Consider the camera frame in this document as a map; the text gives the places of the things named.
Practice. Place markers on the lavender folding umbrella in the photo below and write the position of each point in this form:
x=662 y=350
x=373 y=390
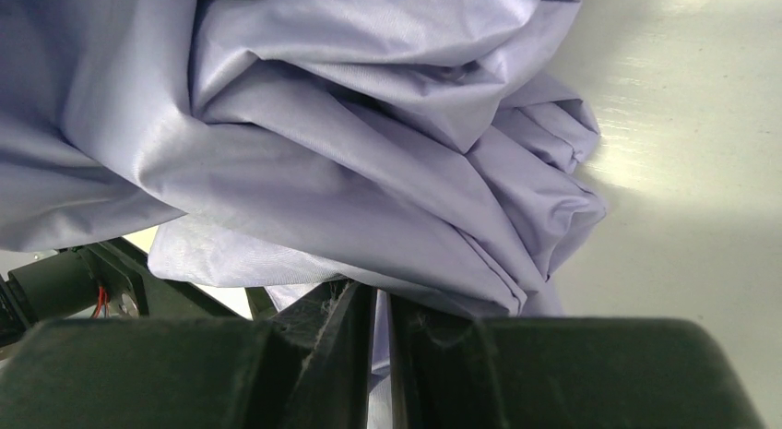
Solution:
x=417 y=146

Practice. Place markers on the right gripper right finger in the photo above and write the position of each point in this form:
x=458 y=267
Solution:
x=452 y=372

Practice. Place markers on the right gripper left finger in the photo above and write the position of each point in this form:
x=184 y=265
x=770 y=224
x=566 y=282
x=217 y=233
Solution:
x=306 y=367

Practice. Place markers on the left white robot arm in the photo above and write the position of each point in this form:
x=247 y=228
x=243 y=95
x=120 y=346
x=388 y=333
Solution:
x=107 y=279

